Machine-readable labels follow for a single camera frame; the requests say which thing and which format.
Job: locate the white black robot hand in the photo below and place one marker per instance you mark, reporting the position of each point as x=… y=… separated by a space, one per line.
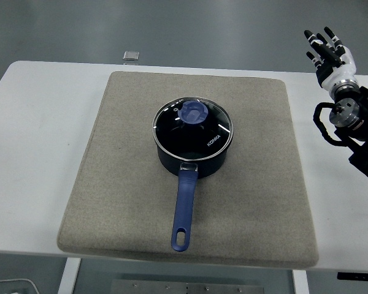
x=340 y=67

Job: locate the glass pot lid blue knob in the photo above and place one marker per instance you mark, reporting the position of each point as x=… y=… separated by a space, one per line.
x=199 y=137

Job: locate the black bar under table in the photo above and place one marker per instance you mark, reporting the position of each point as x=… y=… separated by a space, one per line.
x=358 y=276

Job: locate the beige fabric mat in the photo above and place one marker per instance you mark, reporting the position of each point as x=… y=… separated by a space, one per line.
x=110 y=183

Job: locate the white table leg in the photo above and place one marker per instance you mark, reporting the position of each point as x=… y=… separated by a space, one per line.
x=68 y=275
x=300 y=283

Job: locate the grey metal plate with screws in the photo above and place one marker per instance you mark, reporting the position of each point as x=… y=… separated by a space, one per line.
x=187 y=288

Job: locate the small silver square floor plate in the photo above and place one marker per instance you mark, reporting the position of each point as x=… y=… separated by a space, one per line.
x=131 y=55

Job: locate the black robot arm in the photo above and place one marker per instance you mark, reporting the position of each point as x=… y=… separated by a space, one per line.
x=352 y=113

